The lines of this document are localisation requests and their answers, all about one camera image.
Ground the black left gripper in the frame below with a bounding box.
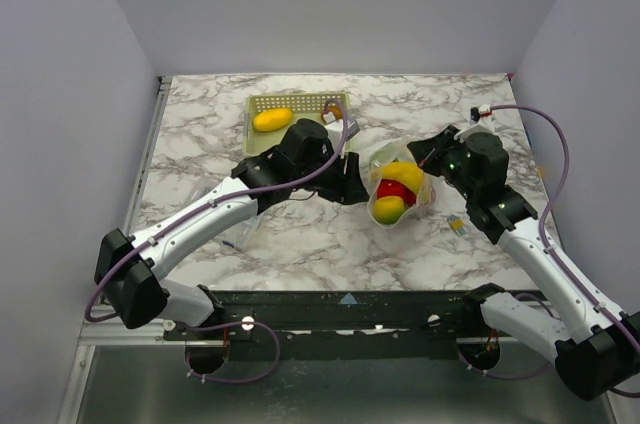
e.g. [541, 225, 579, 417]
[293, 146, 370, 205]

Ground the yellow banana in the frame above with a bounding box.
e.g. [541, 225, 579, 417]
[381, 161, 424, 195]
[252, 108, 294, 133]

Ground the red tomato toy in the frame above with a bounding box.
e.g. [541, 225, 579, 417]
[376, 179, 417, 208]

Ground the yellow green mango toy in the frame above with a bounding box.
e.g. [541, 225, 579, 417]
[371, 196, 406, 225]

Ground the clear zip top bag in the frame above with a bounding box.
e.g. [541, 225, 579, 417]
[361, 140, 436, 228]

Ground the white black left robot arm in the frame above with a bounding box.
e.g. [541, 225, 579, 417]
[94, 118, 369, 339]

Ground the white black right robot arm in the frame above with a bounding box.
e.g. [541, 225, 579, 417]
[407, 126, 639, 400]

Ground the small yellow blue clip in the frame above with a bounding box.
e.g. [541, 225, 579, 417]
[447, 215, 467, 236]

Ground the clear plastic box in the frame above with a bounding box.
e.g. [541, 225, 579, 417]
[183, 179, 261, 251]

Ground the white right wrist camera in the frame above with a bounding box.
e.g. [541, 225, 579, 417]
[470, 104, 495, 134]

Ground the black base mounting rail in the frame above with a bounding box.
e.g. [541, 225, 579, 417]
[159, 287, 551, 363]

